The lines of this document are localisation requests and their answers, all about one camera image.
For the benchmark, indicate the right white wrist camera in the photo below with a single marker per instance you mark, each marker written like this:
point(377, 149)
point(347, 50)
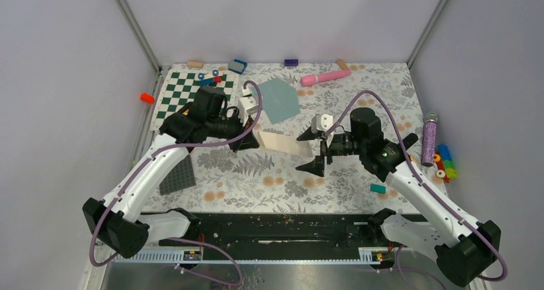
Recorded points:
point(320, 123)

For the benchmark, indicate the teal green envelope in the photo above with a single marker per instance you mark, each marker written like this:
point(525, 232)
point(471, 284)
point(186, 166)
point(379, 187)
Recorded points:
point(279, 100)

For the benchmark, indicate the pink marker pen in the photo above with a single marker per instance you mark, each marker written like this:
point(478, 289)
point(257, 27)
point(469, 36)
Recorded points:
point(310, 80)

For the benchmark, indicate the blue grey lego brick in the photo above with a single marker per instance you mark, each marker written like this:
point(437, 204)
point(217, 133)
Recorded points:
point(237, 66)

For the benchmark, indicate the floral patterned table mat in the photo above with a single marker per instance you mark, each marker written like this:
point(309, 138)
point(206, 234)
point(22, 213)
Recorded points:
point(261, 180)

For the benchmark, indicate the beige wooden cylinder right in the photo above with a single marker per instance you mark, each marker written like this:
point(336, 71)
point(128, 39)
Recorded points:
point(342, 65)

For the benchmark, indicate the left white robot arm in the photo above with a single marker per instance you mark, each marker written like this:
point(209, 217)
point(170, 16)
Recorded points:
point(117, 219)

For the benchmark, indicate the blue red toy car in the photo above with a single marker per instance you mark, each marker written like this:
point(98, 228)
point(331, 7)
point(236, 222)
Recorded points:
point(209, 78)

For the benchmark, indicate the beige wooden cylinder left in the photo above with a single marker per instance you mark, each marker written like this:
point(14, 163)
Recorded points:
point(194, 64)

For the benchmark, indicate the cream paper letter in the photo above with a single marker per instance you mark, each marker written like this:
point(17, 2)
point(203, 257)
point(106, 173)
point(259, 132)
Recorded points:
point(285, 144)

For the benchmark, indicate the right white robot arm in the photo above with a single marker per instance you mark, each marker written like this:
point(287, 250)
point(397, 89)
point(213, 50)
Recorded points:
point(461, 245)

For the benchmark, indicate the red cylinder block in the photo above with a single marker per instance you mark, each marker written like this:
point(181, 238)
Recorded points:
point(147, 98)

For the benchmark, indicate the beige wooden cylinder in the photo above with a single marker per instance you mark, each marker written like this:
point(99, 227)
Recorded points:
point(342, 65)
point(194, 64)

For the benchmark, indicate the purple lego brick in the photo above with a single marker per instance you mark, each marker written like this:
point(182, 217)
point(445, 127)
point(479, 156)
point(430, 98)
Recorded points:
point(291, 62)

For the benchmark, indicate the purple glitter microphone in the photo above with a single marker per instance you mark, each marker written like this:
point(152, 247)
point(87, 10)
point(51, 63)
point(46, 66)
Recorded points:
point(429, 138)

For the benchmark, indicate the teal small block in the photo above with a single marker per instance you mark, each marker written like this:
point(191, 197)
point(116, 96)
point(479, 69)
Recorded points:
point(377, 188)

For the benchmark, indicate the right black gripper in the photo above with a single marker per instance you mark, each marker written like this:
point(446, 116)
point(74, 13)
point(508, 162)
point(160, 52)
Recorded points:
point(317, 166)

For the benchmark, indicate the colourful stacked block toy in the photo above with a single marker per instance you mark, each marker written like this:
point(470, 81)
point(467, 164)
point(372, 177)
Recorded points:
point(443, 160)

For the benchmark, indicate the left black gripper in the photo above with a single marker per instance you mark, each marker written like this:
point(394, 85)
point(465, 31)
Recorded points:
point(248, 142)

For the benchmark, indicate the green white chessboard mat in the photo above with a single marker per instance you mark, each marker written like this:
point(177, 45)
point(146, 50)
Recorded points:
point(180, 86)

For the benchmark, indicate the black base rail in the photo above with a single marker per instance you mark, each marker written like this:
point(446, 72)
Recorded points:
point(283, 237)

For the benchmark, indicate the dark grey lego baseplate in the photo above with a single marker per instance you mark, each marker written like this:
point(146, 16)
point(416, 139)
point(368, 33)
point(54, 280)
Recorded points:
point(179, 178)

